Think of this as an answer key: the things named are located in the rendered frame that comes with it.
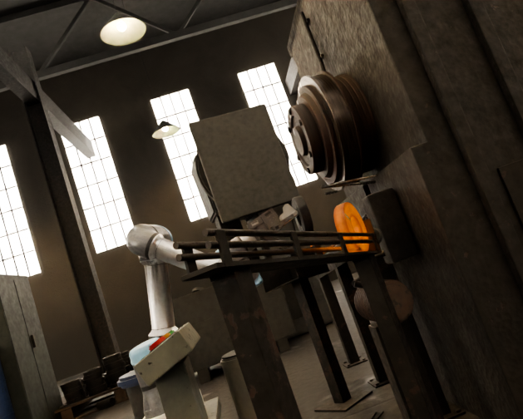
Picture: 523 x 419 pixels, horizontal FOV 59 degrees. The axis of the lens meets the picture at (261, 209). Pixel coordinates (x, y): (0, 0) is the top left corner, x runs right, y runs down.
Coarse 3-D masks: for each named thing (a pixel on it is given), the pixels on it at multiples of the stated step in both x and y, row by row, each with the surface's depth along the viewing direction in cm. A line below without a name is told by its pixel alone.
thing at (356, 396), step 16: (288, 256) 240; (272, 272) 234; (288, 272) 240; (304, 272) 211; (320, 272) 225; (272, 288) 230; (304, 288) 219; (304, 304) 218; (320, 320) 218; (320, 336) 215; (320, 352) 216; (336, 368) 214; (336, 384) 212; (336, 400) 213; (352, 400) 210
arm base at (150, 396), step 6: (144, 390) 154; (150, 390) 153; (156, 390) 153; (144, 396) 155; (150, 396) 153; (156, 396) 152; (144, 402) 154; (150, 402) 152; (156, 402) 151; (144, 408) 154; (150, 408) 151; (156, 408) 151; (162, 408) 150; (144, 414) 155; (150, 414) 151; (156, 414) 150
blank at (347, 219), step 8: (336, 208) 132; (344, 208) 130; (352, 208) 136; (336, 216) 129; (344, 216) 128; (352, 216) 134; (360, 216) 139; (336, 224) 128; (344, 224) 127; (352, 224) 137; (360, 224) 136; (352, 232) 128; (360, 232) 135; (352, 248) 128; (360, 248) 129
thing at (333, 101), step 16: (304, 80) 181; (320, 80) 172; (320, 96) 168; (336, 96) 165; (336, 112) 163; (336, 128) 163; (352, 128) 164; (352, 144) 165; (352, 160) 169; (352, 176) 175
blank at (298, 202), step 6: (294, 198) 171; (300, 198) 170; (294, 204) 173; (300, 204) 168; (306, 204) 168; (300, 210) 167; (306, 210) 167; (300, 216) 169; (306, 216) 166; (300, 222) 176; (306, 222) 167; (312, 222) 167; (300, 228) 175; (306, 228) 167; (312, 228) 168
